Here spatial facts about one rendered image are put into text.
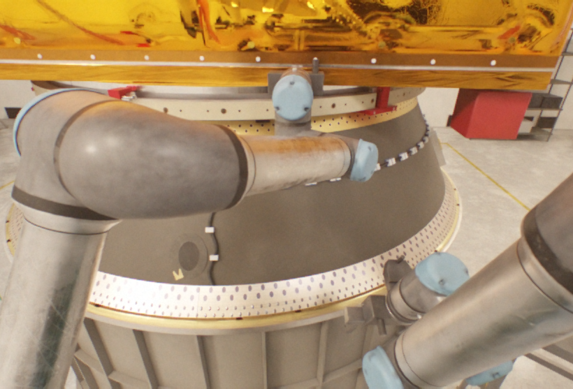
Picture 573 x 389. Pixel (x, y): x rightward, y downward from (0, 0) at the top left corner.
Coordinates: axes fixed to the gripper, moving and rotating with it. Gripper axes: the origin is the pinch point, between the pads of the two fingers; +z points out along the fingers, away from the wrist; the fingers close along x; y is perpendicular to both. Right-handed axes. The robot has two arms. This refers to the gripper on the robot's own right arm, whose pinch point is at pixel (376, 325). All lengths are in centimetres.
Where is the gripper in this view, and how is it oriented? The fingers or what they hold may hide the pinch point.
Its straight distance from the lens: 84.5
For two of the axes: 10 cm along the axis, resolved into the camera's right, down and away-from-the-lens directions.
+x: 9.9, 0.8, 1.5
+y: 0.3, 7.8, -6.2
